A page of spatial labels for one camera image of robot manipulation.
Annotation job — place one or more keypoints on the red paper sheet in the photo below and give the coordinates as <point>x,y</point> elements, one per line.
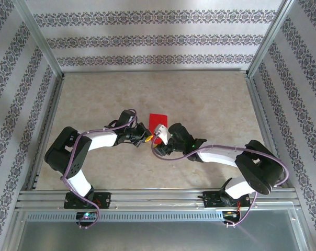
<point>158,119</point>

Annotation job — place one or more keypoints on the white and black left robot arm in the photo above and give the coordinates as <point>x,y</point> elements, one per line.
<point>66,157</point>

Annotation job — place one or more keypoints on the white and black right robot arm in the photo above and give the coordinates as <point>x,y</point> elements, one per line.
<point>260,170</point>

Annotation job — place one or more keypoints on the grey metal sheet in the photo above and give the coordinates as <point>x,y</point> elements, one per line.
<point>158,235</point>

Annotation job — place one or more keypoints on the control board with yellow light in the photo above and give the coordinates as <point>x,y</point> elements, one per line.
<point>230,214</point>

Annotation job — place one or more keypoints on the control board with green light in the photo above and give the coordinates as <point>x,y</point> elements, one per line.
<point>86,215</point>

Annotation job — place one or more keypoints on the long aluminium mounting rail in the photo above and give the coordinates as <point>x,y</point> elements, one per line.
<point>158,196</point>

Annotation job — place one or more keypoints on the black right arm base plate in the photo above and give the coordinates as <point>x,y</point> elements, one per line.
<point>209,200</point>

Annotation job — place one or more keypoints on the thin aluminium wall rail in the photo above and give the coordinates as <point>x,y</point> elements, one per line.
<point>155,70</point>

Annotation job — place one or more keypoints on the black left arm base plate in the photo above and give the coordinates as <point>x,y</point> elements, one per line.
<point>105,200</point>

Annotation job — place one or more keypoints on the aluminium side rail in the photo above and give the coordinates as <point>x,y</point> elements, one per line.
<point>46,130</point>
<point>262,117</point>

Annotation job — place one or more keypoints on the aluminium frame post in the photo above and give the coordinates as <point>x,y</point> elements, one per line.
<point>40,39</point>
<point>270,36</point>

